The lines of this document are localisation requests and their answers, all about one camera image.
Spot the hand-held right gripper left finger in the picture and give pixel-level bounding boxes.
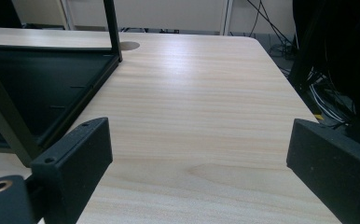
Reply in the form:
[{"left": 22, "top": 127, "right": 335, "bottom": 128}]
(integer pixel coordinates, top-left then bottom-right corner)
[{"left": 30, "top": 117, "right": 114, "bottom": 224}]

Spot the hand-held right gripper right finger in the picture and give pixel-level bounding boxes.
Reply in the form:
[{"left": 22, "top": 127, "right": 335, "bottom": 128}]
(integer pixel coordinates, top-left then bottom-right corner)
[{"left": 285, "top": 118, "right": 360, "bottom": 224}]

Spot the black metal rack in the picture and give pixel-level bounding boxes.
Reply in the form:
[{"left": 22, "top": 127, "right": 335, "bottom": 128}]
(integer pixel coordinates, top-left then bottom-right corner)
[{"left": 0, "top": 0, "right": 123, "bottom": 168}]

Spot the black metal stand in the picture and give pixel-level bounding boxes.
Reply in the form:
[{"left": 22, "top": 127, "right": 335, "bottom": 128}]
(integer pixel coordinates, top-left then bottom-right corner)
[{"left": 287, "top": 31, "right": 325, "bottom": 117}]

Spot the white cable bundle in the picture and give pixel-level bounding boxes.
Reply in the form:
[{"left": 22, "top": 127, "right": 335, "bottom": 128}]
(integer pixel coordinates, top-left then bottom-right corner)
[{"left": 308, "top": 70, "right": 356, "bottom": 125}]

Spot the round grey cable grommet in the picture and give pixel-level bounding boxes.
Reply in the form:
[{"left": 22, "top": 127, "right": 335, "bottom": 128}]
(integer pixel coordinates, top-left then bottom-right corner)
[{"left": 119, "top": 41, "right": 141, "bottom": 51}]

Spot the black wall cable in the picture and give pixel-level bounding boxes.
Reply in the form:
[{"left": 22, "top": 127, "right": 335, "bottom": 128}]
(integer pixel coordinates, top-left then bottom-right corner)
[
  {"left": 248, "top": 0, "right": 263, "bottom": 37},
  {"left": 246, "top": 0, "right": 296, "bottom": 48}
]

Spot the white partition post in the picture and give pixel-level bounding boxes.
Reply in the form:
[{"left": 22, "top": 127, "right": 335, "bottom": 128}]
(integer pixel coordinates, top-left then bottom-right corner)
[{"left": 219, "top": 0, "right": 234, "bottom": 36}]

